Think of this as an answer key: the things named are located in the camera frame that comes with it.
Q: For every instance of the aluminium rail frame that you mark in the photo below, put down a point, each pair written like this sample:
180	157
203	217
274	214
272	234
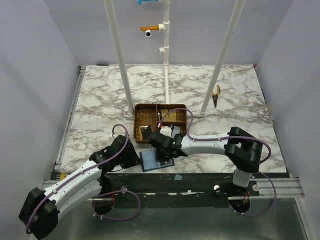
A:
100	104

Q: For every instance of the gold credit card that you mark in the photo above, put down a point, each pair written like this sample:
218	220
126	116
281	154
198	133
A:
173	116
164	116

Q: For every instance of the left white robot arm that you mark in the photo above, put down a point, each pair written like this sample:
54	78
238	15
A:
43	209

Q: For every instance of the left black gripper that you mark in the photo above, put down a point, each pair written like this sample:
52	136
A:
134	160

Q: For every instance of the small blue white ball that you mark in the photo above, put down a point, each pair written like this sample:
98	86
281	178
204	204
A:
148	33

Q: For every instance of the woven brown divided tray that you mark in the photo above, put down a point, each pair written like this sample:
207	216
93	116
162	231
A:
148	115

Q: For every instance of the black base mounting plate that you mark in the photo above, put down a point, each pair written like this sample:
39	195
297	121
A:
163	191

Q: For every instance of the blue leather card holder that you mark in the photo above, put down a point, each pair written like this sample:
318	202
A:
153	159

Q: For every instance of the right white slanted pipe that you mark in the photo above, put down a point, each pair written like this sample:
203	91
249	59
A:
233	23

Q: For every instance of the yellow handled pliers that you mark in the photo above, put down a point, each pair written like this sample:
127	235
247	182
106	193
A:
215	96

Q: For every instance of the centre white pipe stand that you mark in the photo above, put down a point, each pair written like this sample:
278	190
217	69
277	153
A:
165	27

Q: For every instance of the blue hook peg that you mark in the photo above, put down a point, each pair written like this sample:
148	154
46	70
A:
140	2

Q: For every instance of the white slanted pipe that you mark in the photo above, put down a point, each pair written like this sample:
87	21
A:
115	33
233	23

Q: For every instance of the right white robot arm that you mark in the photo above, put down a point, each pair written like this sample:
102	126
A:
241	148

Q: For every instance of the left white slanted pipe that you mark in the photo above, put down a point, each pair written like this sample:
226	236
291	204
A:
115	33

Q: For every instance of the white diamond credit card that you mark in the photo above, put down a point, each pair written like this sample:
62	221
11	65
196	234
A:
175	131

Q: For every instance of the orange hook peg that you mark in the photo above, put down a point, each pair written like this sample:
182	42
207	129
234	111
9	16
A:
150	28

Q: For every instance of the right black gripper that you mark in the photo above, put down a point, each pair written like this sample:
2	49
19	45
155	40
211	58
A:
156	141

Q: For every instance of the black VIP credit card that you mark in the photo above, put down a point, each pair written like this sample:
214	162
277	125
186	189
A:
145	132

